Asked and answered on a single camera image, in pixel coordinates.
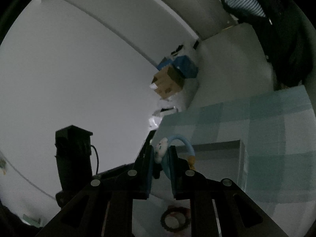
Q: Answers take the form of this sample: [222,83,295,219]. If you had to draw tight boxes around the light blue ring bracelet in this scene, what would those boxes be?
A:
[157,134,196,178]

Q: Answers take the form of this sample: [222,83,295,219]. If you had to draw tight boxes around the black spiked hair tie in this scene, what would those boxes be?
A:
[160,205,191,233]

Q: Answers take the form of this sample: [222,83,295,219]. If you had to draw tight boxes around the grey cardboard box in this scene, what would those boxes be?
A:
[176,140,248,190]

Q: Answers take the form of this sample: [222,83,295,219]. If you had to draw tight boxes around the white plastic bags on floor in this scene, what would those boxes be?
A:
[148,100,178,131]

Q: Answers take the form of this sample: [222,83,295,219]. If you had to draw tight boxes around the brown cardboard box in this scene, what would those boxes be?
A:
[150,65,184,99]

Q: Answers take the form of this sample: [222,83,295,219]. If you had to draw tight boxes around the teal plaid tablecloth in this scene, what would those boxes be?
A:
[148,85,316,218]

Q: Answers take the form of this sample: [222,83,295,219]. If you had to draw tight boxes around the blue storage box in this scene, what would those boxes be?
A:
[157,55,199,79]

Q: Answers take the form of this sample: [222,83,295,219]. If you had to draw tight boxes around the grey door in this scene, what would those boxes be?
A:
[162,0,236,40]

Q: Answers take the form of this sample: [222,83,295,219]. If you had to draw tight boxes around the black hanging jacket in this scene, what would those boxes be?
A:
[221,0,315,87]

